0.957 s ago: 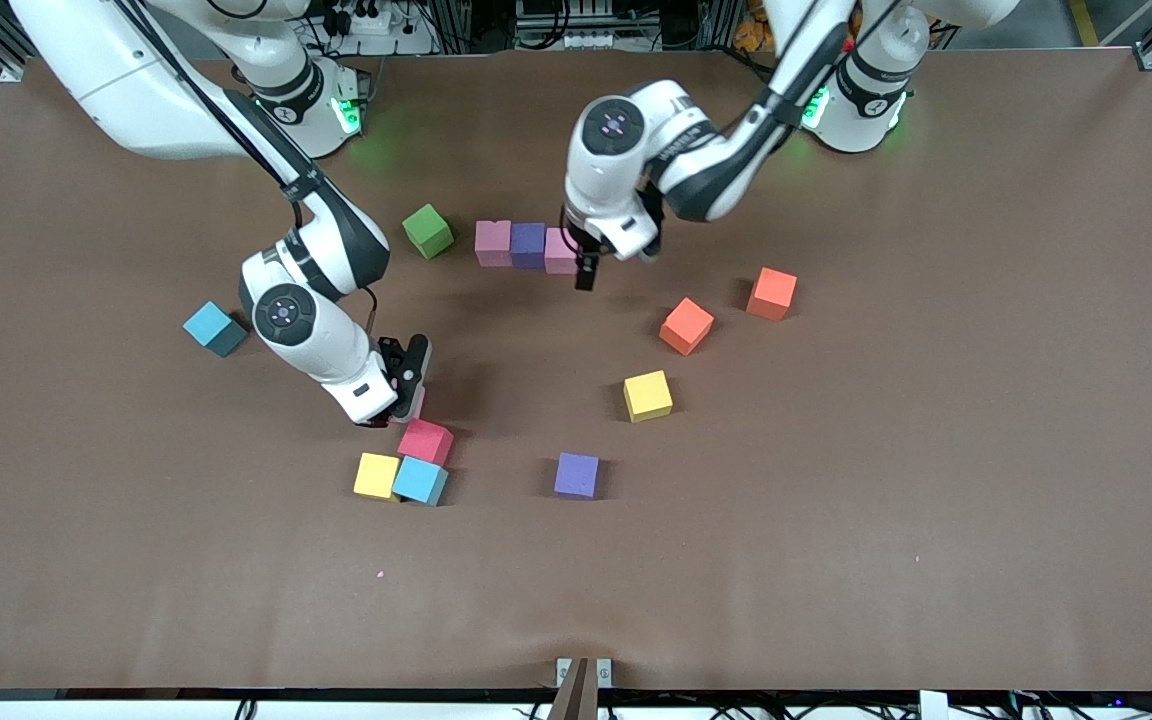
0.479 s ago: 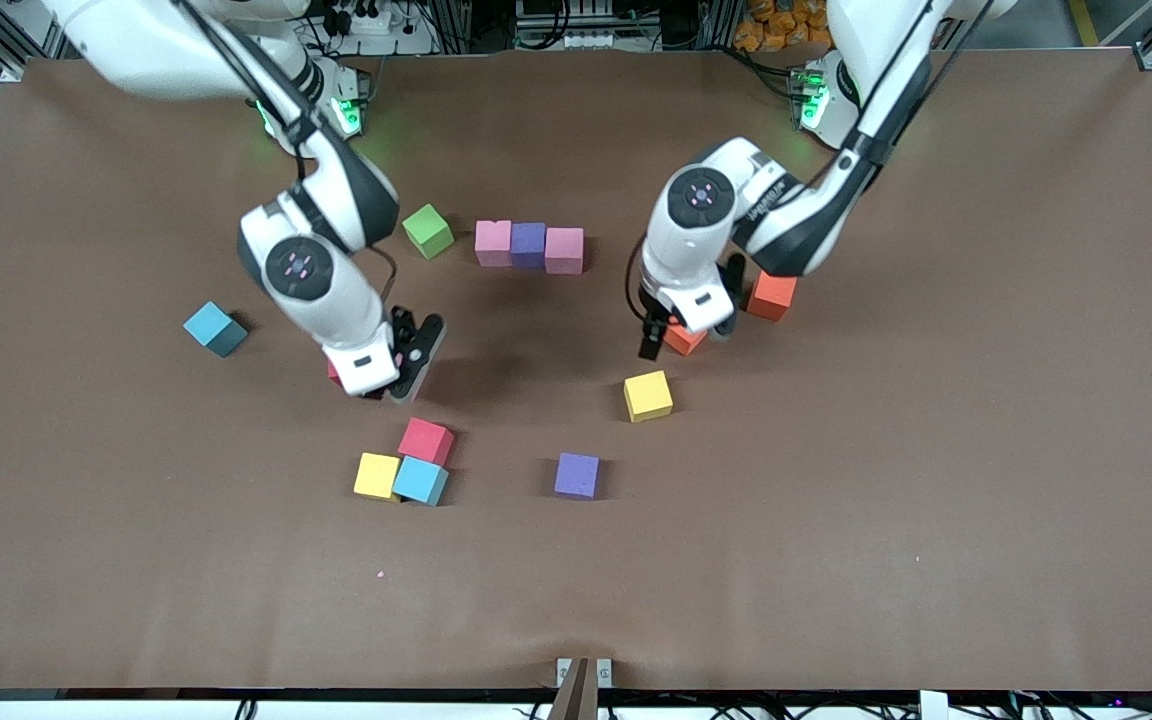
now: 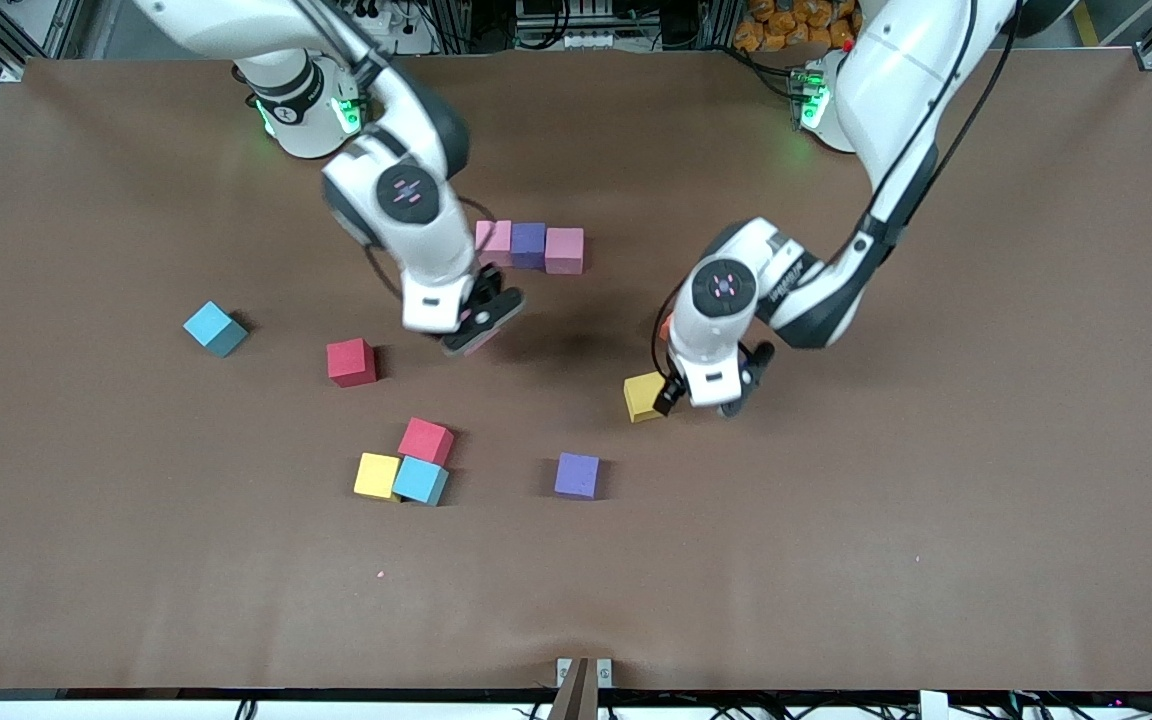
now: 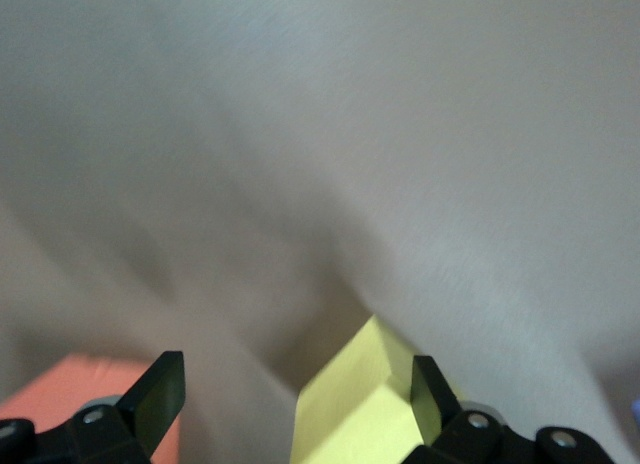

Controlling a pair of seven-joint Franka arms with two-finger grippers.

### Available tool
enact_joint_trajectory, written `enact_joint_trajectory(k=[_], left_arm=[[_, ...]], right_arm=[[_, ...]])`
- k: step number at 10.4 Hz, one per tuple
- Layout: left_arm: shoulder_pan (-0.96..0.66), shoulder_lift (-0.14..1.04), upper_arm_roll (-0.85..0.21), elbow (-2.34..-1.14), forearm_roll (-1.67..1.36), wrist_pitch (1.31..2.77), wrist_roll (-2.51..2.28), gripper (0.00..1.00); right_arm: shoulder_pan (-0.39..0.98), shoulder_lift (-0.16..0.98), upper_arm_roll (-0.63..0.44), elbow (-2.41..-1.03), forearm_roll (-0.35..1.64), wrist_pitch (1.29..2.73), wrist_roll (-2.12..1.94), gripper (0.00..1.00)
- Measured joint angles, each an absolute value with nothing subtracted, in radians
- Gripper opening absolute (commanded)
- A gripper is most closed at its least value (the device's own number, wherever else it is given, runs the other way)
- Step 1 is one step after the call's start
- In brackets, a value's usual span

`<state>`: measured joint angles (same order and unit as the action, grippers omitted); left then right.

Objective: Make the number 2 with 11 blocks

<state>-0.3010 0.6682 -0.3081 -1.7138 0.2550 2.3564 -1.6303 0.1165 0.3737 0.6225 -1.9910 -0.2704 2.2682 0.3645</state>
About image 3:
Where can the yellow foam block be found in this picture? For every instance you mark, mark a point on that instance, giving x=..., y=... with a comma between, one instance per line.
x=376, y=475
x=641, y=397

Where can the pink foam block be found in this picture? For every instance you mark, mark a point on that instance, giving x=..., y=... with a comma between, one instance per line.
x=465, y=318
x=494, y=240
x=564, y=250

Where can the purple foam block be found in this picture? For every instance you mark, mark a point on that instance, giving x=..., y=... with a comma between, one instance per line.
x=528, y=245
x=577, y=474

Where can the red foam block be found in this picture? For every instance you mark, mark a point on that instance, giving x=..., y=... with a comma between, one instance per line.
x=350, y=360
x=425, y=441

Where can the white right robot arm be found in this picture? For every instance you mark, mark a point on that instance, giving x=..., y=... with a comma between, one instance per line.
x=416, y=200

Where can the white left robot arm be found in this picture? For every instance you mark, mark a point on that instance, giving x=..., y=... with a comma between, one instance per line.
x=726, y=290

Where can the brown table cover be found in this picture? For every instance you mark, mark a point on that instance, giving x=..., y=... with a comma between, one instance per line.
x=576, y=580

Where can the cyan foam block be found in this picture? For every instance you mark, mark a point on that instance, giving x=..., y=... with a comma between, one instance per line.
x=422, y=481
x=213, y=325

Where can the white equipment rack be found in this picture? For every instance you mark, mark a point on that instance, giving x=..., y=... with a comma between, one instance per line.
x=576, y=40

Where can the white power strip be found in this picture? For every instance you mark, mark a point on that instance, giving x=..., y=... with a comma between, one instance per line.
x=411, y=38

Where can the pile of orange objects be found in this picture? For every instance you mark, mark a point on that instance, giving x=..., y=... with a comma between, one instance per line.
x=776, y=25

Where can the silver metal bracket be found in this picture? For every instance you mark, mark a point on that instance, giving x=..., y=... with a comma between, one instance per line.
x=604, y=672

